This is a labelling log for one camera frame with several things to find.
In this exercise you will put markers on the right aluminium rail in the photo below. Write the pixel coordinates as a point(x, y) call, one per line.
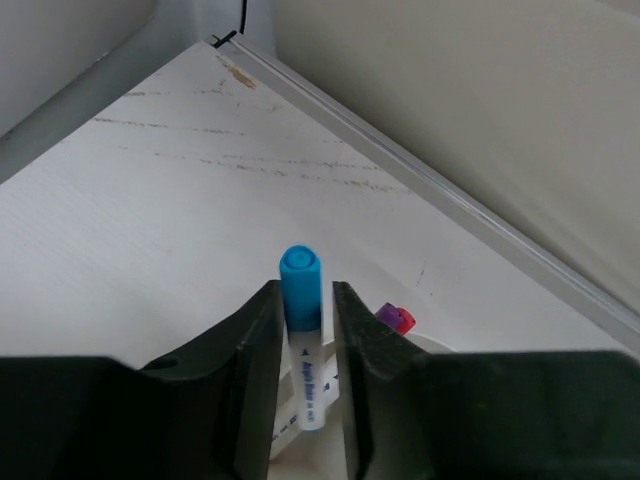
point(600, 308)

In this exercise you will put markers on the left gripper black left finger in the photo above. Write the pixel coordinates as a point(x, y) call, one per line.
point(202, 411)

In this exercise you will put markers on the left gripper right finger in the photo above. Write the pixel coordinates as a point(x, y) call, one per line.
point(411, 414)

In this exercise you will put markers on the blue capped white marker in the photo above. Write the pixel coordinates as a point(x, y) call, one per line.
point(301, 289)

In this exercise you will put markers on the purple capped white marker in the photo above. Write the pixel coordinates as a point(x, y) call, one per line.
point(390, 316)

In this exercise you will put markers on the red capped white marker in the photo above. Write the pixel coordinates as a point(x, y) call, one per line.
point(408, 322)

